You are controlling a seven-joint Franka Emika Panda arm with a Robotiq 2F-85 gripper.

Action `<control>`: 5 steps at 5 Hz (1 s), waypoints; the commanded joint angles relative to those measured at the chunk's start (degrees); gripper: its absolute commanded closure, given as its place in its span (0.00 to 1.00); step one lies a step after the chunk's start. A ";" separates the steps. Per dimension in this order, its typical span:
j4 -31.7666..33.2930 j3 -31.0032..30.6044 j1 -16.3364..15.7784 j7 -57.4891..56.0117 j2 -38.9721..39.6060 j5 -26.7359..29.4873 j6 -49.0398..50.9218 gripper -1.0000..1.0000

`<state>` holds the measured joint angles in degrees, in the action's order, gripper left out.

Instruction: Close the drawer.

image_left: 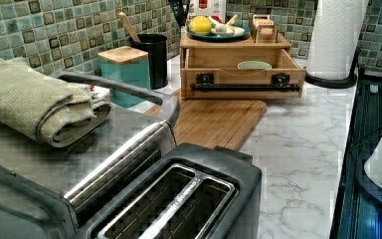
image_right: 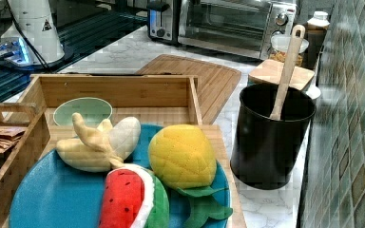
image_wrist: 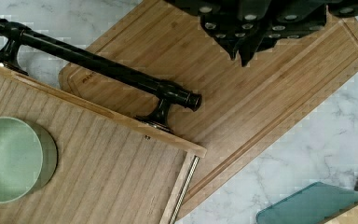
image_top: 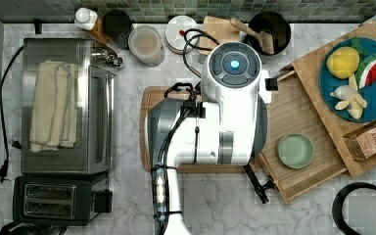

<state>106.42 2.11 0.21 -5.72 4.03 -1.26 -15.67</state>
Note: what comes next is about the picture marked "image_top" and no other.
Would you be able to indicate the folded beige towel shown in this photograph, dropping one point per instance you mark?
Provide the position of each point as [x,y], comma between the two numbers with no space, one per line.
[54,112]

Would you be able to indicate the wooden spatula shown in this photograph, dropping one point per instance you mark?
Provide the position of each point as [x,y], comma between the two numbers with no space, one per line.
[265,40]

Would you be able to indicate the dark round cup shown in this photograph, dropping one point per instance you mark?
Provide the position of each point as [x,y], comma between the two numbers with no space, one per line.
[117,24]

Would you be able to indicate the black two-slot toaster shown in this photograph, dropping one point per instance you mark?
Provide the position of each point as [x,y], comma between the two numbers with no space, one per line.
[61,200]

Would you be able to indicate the white bottle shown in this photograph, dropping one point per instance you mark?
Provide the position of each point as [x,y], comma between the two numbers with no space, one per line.
[85,18]

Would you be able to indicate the small green plate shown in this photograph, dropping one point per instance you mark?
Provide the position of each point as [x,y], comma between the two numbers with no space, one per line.
[295,150]

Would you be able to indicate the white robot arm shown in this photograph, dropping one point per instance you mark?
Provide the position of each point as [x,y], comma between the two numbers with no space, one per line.
[224,122]

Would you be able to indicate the yellow toy lemon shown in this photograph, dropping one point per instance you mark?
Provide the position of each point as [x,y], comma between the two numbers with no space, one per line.
[343,62]

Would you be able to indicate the silver toaster oven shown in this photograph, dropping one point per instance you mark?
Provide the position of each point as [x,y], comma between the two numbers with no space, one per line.
[97,64]

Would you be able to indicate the clear plastic container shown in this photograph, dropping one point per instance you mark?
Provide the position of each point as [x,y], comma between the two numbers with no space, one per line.
[146,45]

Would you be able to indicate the toy watermelon slice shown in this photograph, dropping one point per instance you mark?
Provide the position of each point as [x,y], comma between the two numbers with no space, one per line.
[366,72]

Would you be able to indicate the bamboo cutting board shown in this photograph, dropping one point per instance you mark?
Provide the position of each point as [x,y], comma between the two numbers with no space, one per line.
[201,145]

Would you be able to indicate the toy peeled banana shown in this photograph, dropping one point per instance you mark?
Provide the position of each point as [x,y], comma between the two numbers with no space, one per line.
[349,99]

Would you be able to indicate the tea bag box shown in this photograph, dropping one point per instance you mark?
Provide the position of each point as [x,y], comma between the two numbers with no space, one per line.
[362,144]

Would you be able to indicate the black utensil holder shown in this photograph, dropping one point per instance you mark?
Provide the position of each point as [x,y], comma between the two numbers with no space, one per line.
[275,25]

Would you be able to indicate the bamboo drawer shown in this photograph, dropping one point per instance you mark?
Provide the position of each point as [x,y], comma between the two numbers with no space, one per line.
[291,111]

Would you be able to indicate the blue plate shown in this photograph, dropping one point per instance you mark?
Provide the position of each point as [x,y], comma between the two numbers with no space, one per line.
[328,82]

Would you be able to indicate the black paper towel holder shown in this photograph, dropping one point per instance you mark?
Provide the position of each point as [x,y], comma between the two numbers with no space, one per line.
[337,207]

